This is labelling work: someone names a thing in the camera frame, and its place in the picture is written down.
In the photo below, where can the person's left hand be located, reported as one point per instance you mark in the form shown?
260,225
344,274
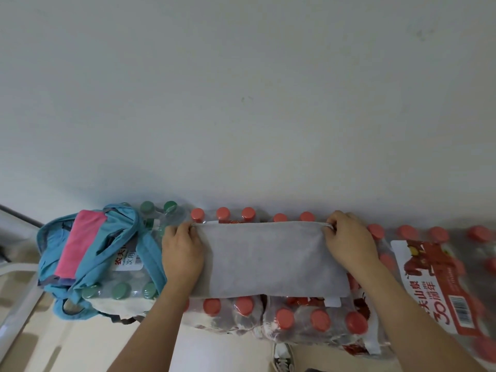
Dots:
182,259

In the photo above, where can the person's right hand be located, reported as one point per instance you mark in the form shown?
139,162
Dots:
352,244

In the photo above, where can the pink towel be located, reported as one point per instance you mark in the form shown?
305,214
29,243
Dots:
79,244

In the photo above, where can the light blue backpack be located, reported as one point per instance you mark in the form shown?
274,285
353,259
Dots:
50,244

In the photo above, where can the person's left forearm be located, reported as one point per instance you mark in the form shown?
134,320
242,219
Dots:
151,333

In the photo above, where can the person's right forearm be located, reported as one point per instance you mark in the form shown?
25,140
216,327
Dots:
414,325

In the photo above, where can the stack of water bottle packs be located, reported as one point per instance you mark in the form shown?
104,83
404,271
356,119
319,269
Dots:
310,321

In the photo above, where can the white and black sneaker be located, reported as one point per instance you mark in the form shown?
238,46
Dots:
283,358

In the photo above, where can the white panel leaning on wall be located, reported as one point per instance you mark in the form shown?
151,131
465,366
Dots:
19,236

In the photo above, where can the white leg machine frame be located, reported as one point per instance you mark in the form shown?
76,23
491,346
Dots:
17,302

